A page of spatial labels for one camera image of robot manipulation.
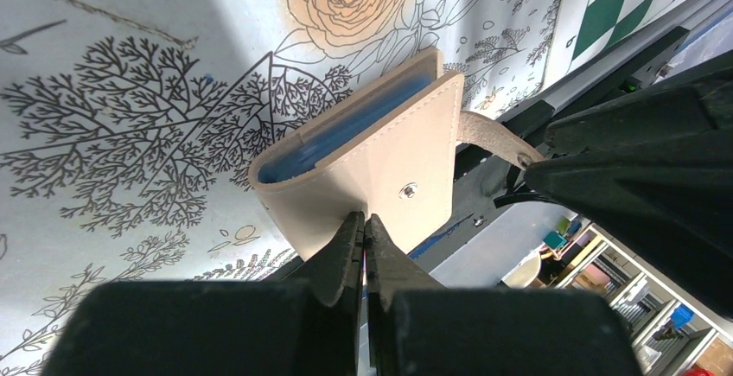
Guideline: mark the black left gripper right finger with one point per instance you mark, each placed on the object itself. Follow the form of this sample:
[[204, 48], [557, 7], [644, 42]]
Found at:
[[388, 271]]

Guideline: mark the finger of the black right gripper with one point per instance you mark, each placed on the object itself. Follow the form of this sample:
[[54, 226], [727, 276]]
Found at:
[[654, 168]]

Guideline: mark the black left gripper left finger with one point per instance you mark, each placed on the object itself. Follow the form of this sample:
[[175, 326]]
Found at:
[[329, 327]]

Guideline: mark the blue credit card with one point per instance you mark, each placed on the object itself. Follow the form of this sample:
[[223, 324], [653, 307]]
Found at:
[[305, 156]]

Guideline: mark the floral table mat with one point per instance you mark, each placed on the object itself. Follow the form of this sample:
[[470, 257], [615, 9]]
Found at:
[[128, 127]]

